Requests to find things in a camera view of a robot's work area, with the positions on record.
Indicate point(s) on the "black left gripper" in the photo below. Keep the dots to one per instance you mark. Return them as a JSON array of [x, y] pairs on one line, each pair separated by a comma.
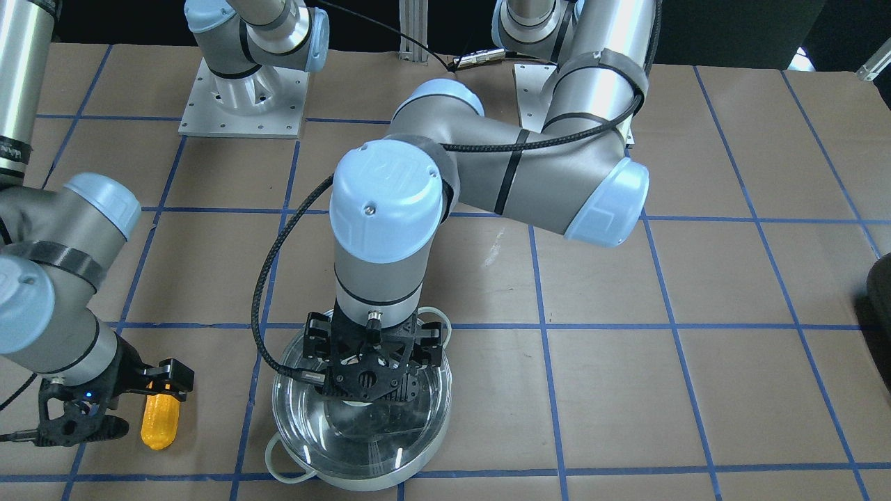
[[317, 340]]

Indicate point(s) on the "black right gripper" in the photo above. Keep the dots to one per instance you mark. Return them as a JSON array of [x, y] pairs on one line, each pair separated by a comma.
[[120, 367]]

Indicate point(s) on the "yellow toy corn cob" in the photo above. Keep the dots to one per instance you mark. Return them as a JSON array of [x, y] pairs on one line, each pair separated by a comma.
[[160, 421]]

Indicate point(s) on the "glass pot lid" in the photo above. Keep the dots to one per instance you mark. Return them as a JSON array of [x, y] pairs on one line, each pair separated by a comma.
[[344, 439]]

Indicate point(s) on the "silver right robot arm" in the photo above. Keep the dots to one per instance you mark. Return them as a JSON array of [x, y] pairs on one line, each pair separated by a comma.
[[57, 246]]

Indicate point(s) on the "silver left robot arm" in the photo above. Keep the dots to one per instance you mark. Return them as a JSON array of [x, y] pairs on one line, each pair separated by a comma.
[[389, 196]]

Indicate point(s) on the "grey-green electric pot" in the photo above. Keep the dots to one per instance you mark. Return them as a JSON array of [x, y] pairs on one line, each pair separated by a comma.
[[282, 466]]

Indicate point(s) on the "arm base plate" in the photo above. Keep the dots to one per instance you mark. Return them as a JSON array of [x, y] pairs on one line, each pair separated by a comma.
[[536, 97], [266, 104]]

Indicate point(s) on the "aluminium frame post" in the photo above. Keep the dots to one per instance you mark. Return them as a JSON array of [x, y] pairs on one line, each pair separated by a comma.
[[413, 23]]

